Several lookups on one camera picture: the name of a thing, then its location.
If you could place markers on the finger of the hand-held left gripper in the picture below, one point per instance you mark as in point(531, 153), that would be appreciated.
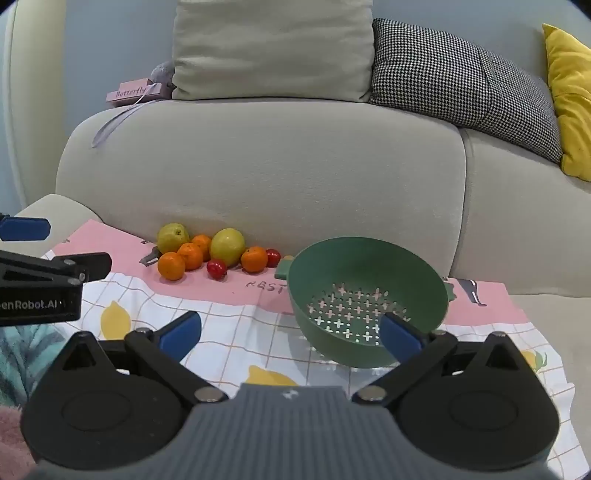
point(55, 268)
point(23, 229)

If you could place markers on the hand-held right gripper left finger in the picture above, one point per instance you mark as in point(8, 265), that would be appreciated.
point(182, 332)

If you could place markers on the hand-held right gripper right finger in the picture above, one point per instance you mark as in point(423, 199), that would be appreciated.
point(399, 337)

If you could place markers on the orange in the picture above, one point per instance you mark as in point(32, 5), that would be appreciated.
point(203, 241)
point(190, 255)
point(254, 259)
point(171, 266)

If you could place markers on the red cherry tomato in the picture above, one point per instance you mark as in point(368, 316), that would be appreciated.
point(217, 268)
point(273, 257)

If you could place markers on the green colander bowl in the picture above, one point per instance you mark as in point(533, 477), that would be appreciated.
point(369, 263)

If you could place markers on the yellow-green pear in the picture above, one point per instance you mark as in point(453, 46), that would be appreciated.
point(173, 237)
point(227, 246)

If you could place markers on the teal striped cloth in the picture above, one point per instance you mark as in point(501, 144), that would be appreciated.
point(23, 360)

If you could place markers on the pink checked printed cloth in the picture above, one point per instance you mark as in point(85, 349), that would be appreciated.
point(258, 332)

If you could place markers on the lilac ribbon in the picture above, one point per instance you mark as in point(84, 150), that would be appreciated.
point(104, 129)

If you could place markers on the pink fluffy rug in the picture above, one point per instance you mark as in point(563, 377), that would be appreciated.
point(9, 434)

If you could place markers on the pink box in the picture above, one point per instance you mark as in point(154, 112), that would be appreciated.
point(134, 93)

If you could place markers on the beige sofa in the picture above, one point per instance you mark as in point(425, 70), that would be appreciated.
point(277, 175)

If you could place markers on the grey plush toy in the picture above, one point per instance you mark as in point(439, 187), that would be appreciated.
point(162, 74)

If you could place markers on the houndstooth cushion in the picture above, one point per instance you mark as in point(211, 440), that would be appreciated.
point(443, 78)

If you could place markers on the yellow cushion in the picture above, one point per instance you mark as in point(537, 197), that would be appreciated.
point(570, 101)

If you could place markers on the beige cushion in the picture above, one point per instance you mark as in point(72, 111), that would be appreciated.
point(272, 50)

